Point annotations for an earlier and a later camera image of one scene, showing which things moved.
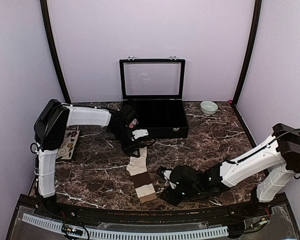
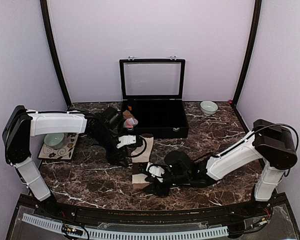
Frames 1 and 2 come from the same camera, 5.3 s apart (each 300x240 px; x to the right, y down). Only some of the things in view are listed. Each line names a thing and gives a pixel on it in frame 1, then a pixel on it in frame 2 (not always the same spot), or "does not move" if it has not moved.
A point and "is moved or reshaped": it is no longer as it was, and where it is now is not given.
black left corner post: [54, 53] does not move
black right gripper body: [176, 200] → [182, 179]
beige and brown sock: [137, 168] is moved or reshaped
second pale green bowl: [208, 108] does not move
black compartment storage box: [161, 118] does not move
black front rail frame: [40, 217] does not move
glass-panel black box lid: [152, 79] does not move
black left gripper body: [120, 133] → [102, 139]
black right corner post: [257, 21] does not move
